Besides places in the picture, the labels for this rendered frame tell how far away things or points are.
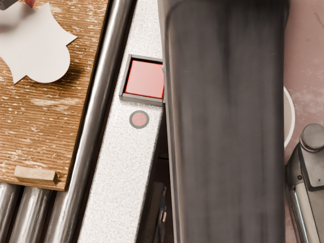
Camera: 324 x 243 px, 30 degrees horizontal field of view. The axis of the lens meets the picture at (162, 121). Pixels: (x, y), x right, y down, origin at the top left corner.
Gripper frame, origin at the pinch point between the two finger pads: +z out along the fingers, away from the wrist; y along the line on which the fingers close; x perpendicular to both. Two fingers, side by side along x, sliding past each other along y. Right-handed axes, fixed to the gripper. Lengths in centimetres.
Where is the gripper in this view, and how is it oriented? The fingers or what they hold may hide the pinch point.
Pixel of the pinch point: (9, 15)
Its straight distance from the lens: 93.8
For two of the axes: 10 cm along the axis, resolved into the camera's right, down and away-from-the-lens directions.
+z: 0.3, 3.8, 9.2
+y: -7.5, 6.2, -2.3
